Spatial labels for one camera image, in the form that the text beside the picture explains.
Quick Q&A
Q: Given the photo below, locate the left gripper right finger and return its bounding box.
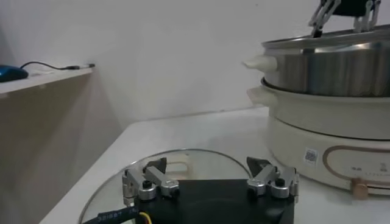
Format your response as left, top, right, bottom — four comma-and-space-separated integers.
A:
246, 156, 300, 201

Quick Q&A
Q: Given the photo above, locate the round glass pot lid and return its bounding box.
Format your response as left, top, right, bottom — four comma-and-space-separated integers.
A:
78, 148, 252, 224

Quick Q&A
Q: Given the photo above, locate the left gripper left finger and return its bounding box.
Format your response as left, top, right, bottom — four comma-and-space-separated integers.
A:
121, 157, 180, 208

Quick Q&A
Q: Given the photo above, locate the white side table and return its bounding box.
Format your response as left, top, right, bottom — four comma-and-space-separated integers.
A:
0, 66, 94, 98

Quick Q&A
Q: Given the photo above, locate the white electric cooker base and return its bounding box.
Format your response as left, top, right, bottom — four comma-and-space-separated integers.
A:
246, 77, 390, 200

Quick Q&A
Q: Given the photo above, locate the thin black desk cable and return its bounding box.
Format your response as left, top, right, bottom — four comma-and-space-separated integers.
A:
19, 61, 82, 71

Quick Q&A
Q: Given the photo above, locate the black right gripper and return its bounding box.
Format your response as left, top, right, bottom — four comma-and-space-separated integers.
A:
308, 0, 381, 39

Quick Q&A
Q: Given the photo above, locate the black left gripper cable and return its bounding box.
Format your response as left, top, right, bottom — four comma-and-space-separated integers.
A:
82, 206, 153, 224

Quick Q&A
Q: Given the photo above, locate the blue computer mouse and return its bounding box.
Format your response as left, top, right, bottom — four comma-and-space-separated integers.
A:
0, 65, 29, 83

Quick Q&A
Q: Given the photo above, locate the stainless steel steamer basket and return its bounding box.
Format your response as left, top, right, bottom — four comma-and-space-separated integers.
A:
242, 24, 390, 98

